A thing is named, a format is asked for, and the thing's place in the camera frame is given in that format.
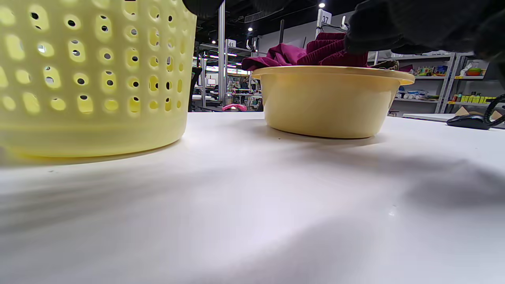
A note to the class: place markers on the person's left hand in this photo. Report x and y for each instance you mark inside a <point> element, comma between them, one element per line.
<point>203,7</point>

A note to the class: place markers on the yellow plastic basin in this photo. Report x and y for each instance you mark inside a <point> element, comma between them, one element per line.
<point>327,106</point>

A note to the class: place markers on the grey metal shelving unit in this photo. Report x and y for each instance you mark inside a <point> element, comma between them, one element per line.
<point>430,77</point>

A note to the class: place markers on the person's right hand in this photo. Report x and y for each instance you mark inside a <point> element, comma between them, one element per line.
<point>414,23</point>

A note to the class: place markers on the white sign plate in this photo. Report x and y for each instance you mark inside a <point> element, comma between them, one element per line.
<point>324,19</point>
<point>230,43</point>

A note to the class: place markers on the maroon shorts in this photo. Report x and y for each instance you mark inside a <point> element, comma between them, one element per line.
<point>311,53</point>

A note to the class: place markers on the white pillar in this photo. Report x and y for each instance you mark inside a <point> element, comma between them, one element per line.
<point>221,51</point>

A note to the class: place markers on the black office chair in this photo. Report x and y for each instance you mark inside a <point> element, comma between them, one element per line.
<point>195,90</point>

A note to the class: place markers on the yellow perforated plastic basket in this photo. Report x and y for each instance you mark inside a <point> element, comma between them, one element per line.
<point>98,130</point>

